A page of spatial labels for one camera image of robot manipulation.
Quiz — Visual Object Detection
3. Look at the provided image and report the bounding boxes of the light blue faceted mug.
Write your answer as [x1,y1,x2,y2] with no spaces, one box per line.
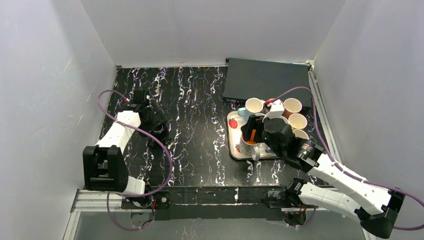
[237,97,264,119]

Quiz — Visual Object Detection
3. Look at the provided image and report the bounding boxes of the yellow mug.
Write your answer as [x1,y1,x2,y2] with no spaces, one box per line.
[288,113,308,130]

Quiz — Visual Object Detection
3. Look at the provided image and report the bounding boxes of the light green mug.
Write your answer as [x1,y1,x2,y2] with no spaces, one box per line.
[292,129,310,140]

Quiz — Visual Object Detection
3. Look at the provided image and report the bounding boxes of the black mug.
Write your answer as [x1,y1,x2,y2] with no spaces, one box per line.
[150,123,171,146]

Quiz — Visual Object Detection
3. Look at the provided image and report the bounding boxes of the beige pink mug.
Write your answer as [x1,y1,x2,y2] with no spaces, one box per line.
[261,98,275,106]

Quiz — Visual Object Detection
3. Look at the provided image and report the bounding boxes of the white floral mug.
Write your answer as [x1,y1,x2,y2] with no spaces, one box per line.
[238,134,261,161]

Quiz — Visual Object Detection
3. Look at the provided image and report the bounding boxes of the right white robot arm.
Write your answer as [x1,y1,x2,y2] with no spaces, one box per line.
[240,115,405,239]

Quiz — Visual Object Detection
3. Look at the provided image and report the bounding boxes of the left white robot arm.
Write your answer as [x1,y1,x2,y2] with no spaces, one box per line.
[82,88,170,198]

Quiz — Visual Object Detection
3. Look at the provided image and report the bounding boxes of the strawberry print white tray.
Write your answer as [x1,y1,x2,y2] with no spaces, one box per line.
[226,110,281,161]

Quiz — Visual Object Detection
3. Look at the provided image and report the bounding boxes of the dark flat metal box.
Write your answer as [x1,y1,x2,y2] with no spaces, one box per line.
[223,58,310,104]

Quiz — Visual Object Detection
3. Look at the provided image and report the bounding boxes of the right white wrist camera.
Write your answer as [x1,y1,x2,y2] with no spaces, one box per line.
[264,99,285,119]

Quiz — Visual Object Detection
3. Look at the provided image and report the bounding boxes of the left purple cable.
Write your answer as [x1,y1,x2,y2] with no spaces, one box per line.
[96,89,174,232]

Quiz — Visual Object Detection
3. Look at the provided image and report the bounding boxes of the purple cable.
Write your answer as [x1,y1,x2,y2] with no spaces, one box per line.
[96,89,174,232]
[273,86,424,232]

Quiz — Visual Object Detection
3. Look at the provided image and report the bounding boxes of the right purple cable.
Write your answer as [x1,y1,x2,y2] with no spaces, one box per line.
[273,86,424,232]

